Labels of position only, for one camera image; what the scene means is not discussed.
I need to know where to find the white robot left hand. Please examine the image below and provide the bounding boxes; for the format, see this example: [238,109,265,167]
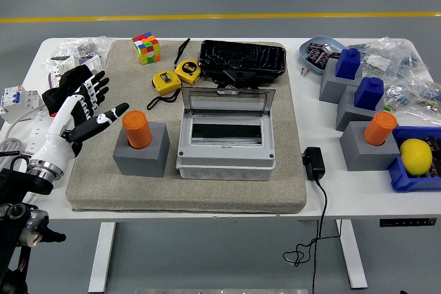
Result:
[30,70,131,180]

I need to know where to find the orange cylinder battery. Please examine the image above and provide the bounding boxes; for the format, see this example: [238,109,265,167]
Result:
[362,111,398,147]
[122,110,153,149]

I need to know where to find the grey holder block round hole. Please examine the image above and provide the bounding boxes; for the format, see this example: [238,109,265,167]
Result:
[112,122,170,178]

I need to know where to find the large colourful puzzle cube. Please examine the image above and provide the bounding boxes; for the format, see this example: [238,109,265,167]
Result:
[132,31,162,65]

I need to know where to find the grey electrical junction box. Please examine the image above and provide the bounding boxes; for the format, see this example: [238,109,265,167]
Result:
[175,112,277,182]

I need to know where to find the blue battery block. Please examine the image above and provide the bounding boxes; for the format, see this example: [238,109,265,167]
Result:
[354,76,385,109]
[335,48,362,80]

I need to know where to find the white circuit breaker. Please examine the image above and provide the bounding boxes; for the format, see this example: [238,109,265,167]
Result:
[0,84,45,125]

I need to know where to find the black cloth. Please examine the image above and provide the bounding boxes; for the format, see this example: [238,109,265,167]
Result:
[41,65,94,116]

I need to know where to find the white purple packaged parts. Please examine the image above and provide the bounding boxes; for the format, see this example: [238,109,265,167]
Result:
[47,53,104,89]

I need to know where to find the clear bag of small parts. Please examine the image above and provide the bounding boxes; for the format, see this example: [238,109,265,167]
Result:
[57,36,114,61]
[347,36,430,80]
[384,78,441,123]

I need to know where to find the yellow tape measure square label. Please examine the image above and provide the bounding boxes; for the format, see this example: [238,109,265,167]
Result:
[147,70,183,111]

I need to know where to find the white table leg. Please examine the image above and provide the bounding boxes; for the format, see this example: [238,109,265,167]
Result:
[336,220,369,290]
[88,222,116,293]

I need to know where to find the yellow tape measure round label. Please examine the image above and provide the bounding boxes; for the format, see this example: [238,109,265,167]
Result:
[173,37,203,85]

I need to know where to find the grey-brown fabric mat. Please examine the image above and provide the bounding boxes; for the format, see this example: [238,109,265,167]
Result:
[65,39,308,215]

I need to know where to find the black plastic tray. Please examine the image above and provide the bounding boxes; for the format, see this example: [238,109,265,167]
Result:
[198,39,287,83]

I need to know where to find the black power adapter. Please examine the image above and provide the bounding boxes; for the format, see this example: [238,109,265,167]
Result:
[301,147,326,182]

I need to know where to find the blue-grey dish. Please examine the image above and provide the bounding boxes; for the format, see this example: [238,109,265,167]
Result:
[298,34,347,75]

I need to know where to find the brown silver small item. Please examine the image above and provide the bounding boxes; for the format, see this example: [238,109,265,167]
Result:
[322,43,341,58]

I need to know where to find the blue plastic bin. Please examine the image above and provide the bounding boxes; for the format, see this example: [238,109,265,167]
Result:
[387,125,441,193]

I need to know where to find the yellow lemon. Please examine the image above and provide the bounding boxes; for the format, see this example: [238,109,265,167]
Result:
[399,138,433,176]

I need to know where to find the black desk control panel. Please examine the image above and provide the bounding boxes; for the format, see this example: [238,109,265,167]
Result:
[379,218,438,228]

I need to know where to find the dark packets stack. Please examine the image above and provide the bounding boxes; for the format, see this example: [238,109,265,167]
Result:
[425,135,441,180]

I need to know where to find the grey power strip cable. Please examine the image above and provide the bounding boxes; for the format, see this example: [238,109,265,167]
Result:
[0,109,45,171]

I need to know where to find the black adapter cord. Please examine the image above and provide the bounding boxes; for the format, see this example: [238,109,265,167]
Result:
[283,178,344,294]

